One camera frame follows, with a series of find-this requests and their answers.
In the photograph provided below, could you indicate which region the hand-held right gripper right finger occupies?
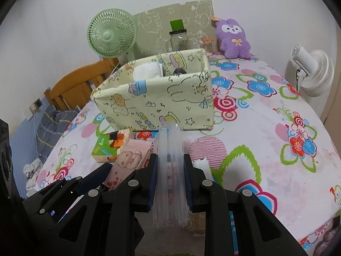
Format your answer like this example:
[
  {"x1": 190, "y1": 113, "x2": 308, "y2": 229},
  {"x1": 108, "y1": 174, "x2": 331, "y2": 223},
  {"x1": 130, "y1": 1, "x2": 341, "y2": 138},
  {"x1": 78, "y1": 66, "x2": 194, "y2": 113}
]
[{"x1": 182, "y1": 153, "x2": 309, "y2": 256}]

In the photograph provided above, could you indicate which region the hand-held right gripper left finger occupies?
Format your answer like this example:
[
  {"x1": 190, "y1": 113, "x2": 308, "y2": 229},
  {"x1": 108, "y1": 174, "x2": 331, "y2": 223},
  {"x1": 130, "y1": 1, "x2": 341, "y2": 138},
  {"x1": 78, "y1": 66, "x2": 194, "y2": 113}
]
[{"x1": 35, "y1": 154, "x2": 158, "y2": 256}]

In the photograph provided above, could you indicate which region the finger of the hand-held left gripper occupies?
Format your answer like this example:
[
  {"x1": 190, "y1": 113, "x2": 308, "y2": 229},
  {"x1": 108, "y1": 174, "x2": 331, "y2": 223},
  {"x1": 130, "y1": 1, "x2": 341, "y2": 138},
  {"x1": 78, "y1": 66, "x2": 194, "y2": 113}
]
[
  {"x1": 23, "y1": 176, "x2": 83, "y2": 226},
  {"x1": 77, "y1": 163, "x2": 114, "y2": 192}
]

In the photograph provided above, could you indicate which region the yellow printed fabric box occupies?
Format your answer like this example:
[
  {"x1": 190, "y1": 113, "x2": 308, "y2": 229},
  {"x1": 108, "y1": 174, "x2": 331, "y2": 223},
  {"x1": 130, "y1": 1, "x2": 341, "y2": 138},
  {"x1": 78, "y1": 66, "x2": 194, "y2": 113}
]
[{"x1": 91, "y1": 48, "x2": 215, "y2": 132}]

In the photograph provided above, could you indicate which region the white crumpled cloth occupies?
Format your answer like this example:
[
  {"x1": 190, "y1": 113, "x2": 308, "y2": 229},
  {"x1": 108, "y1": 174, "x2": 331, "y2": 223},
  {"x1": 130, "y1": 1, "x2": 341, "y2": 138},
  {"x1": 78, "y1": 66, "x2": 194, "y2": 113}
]
[{"x1": 23, "y1": 159, "x2": 43, "y2": 190}]

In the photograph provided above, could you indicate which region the blue bed sheet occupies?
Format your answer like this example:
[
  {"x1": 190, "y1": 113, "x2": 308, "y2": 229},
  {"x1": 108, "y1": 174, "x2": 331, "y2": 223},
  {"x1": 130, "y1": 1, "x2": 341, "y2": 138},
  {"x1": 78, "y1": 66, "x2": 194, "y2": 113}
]
[{"x1": 9, "y1": 104, "x2": 54, "y2": 192}]

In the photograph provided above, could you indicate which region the pink tissue packet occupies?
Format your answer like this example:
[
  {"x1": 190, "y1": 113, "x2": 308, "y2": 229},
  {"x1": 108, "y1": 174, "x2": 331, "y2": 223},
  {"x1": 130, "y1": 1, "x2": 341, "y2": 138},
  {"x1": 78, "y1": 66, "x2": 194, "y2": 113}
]
[{"x1": 103, "y1": 139, "x2": 154, "y2": 192}]

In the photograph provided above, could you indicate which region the green orange small carton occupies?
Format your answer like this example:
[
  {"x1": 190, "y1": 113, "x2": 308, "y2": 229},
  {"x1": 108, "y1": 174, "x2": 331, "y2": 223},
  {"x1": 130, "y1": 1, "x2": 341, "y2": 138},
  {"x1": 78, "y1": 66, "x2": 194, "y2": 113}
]
[{"x1": 91, "y1": 129, "x2": 134, "y2": 163}]

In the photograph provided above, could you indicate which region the beige tissue pack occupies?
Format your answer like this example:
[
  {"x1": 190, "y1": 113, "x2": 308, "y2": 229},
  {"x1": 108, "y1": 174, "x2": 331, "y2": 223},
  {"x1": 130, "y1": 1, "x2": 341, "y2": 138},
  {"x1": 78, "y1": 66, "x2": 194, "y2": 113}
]
[{"x1": 189, "y1": 213, "x2": 208, "y2": 236}]

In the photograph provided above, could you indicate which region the grey plaid blanket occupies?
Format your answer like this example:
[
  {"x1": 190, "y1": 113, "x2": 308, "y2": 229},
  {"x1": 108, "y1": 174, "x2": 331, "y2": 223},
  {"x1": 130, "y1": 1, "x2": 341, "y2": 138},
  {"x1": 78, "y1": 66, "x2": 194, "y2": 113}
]
[{"x1": 35, "y1": 104, "x2": 80, "y2": 160}]

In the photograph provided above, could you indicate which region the small jar with orange lid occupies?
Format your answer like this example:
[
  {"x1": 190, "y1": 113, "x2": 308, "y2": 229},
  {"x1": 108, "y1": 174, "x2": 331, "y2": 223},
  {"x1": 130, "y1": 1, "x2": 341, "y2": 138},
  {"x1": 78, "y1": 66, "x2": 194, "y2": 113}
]
[{"x1": 200, "y1": 39, "x2": 214, "y2": 56}]

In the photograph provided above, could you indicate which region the clear glass mug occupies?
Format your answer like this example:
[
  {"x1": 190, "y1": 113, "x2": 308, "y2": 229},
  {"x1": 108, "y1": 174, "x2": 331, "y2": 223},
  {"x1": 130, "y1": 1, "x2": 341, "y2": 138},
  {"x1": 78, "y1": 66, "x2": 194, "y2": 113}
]
[{"x1": 157, "y1": 36, "x2": 172, "y2": 54}]

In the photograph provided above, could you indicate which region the glass jar with green lid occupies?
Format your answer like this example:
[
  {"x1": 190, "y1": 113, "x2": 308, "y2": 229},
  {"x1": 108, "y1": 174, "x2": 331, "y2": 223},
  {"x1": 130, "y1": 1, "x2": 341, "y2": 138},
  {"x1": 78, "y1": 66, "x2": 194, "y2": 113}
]
[{"x1": 168, "y1": 19, "x2": 190, "y2": 52}]

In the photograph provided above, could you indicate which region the green desk fan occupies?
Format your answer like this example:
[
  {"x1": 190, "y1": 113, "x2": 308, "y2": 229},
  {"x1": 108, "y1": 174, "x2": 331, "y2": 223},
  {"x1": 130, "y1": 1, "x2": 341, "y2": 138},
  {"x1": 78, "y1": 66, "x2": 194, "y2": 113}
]
[{"x1": 87, "y1": 9, "x2": 137, "y2": 64}]

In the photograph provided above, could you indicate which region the purple plush bunny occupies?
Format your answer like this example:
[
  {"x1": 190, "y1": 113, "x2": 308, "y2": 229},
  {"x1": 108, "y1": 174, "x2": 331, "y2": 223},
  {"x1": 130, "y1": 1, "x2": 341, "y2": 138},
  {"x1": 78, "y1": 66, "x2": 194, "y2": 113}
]
[{"x1": 214, "y1": 19, "x2": 252, "y2": 60}]

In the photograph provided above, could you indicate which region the green printed cardboard panel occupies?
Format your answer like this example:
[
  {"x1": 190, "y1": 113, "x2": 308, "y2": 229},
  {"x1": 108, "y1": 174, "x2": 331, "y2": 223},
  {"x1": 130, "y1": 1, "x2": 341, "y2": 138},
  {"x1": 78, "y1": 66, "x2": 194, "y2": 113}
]
[{"x1": 132, "y1": 0, "x2": 215, "y2": 56}]

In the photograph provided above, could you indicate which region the beige wooden door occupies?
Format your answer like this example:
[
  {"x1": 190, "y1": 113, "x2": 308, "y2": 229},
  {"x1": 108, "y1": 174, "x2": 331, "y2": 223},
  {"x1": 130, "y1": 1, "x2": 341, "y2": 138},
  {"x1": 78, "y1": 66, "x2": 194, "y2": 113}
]
[{"x1": 320, "y1": 67, "x2": 341, "y2": 128}]

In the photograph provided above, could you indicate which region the white standing fan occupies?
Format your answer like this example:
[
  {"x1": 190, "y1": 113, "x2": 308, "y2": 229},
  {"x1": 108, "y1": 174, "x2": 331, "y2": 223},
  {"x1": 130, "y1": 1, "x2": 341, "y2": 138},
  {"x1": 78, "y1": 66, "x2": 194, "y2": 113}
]
[{"x1": 285, "y1": 44, "x2": 335, "y2": 104}]

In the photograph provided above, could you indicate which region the wall socket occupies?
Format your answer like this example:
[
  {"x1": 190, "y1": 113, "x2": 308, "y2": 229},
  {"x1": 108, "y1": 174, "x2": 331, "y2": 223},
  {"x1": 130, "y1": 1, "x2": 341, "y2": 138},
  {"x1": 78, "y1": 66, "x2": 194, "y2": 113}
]
[{"x1": 29, "y1": 99, "x2": 43, "y2": 112}]

